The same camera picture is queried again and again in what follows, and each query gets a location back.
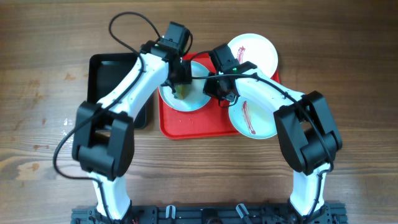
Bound green yellow sponge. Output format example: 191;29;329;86
174;84;192;100

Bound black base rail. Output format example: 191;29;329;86
70;202;348;224

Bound white plate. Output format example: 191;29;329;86
159;62;210;112
228;34;279;82
228;97;277;139

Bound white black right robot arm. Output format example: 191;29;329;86
204;68;343;223

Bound red serving tray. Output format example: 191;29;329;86
158;51;280;140

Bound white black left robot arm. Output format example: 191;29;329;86
72;37;190;223

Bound black water tray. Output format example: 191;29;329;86
86;52;154;130

